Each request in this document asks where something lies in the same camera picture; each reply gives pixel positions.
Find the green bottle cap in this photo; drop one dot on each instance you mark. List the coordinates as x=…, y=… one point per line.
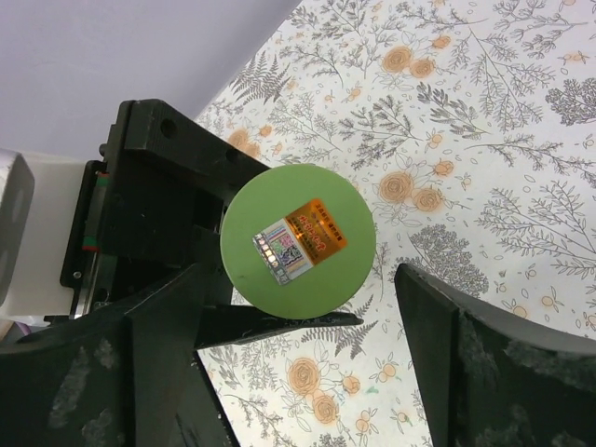
x=298, y=241

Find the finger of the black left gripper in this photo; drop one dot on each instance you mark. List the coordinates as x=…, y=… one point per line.
x=171, y=165
x=242, y=324

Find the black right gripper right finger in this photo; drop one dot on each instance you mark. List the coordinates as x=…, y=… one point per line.
x=490, y=378

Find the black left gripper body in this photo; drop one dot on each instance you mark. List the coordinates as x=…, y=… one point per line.
x=111, y=255

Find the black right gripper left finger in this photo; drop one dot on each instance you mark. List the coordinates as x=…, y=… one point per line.
x=124, y=375

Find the floral table mat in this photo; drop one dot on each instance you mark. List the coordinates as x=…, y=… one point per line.
x=469, y=128

